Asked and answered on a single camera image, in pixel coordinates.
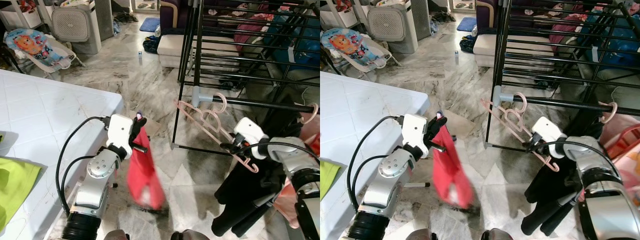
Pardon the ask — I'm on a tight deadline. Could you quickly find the pink plastic hanger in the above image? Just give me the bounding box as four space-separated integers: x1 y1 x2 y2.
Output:
598 101 620 125
174 92 260 174
480 92 561 174
299 102 320 125

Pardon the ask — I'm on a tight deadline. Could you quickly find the white ottoman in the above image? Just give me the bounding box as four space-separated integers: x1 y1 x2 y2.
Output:
156 34 241 69
472 34 556 69

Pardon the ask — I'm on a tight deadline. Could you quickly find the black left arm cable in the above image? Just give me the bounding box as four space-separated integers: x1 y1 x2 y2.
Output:
346 116 404 213
60 155 97 213
351 161 388 211
56 116 109 217

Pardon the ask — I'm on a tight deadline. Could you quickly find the red garment with white lining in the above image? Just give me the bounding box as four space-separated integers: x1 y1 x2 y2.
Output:
126 111 167 211
431 111 476 211

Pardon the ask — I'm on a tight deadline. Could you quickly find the white folding table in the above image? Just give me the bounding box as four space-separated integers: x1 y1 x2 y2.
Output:
0 69 126 240
320 71 431 240

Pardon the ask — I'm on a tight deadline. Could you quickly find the blue garment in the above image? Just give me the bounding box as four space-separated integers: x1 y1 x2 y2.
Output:
580 12 640 71
264 14 321 72

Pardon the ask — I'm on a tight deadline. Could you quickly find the dark grey tower appliance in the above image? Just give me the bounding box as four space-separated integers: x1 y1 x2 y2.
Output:
410 0 432 42
94 0 115 42

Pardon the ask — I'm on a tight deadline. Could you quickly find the blue floor mat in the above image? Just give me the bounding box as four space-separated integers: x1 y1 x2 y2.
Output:
455 16 479 33
138 17 161 33

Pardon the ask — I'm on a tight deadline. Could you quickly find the robot left leg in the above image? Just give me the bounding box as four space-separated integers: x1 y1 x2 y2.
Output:
101 229 132 240
410 229 444 240

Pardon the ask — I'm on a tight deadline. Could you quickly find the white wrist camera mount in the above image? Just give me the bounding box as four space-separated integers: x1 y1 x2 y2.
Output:
233 117 269 151
531 116 566 147
106 113 134 152
401 113 429 152

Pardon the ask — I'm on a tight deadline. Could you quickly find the dark clothes heap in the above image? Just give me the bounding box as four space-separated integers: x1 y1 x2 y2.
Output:
458 36 477 55
142 36 161 55

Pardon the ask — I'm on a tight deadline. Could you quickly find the dark purple armchair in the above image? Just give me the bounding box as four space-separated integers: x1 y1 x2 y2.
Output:
159 0 201 36
475 0 513 36

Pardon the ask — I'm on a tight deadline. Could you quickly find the colourful baby bouncer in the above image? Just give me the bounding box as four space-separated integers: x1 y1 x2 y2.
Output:
320 27 402 68
3 28 87 76

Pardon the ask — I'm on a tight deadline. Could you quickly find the magenta garment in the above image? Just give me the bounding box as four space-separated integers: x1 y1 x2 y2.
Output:
233 4 283 53
548 4 598 51

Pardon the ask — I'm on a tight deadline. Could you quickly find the black metal drying rack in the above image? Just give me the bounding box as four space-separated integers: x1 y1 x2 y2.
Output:
483 0 640 151
171 0 321 157

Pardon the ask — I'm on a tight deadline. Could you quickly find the grey air purifier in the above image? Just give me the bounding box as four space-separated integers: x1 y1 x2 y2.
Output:
367 2 419 55
51 2 103 55

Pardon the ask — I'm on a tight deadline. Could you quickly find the white storage shelf unit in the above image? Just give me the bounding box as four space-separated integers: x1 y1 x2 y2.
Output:
0 0 44 30
320 0 359 30

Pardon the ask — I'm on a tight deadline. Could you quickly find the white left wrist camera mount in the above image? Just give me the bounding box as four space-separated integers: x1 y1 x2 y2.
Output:
401 113 429 152
106 113 134 152

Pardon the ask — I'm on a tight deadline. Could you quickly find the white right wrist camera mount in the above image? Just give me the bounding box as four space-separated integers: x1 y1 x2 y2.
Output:
233 117 269 151
531 116 566 147

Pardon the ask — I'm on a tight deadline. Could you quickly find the lime green garment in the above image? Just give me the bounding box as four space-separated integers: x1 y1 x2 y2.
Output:
0 156 43 232
320 159 342 202

